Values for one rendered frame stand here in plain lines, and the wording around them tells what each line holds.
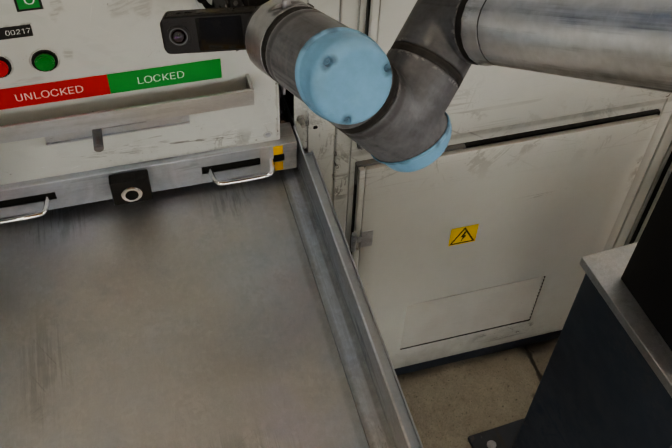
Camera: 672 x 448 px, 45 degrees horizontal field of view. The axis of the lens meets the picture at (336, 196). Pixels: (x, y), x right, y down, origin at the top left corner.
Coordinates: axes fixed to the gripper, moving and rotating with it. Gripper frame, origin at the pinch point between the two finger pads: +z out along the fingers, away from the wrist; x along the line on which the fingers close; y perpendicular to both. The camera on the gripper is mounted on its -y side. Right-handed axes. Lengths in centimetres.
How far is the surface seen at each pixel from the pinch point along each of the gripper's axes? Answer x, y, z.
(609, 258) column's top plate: -56, 55, -25
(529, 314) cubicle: -105, 72, 12
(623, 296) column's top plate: -57, 51, -32
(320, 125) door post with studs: -30.8, 19.6, 8.6
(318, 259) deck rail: -41.4, 7.1, -10.7
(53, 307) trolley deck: -38.8, -30.5, 0.4
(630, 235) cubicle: -85, 93, 3
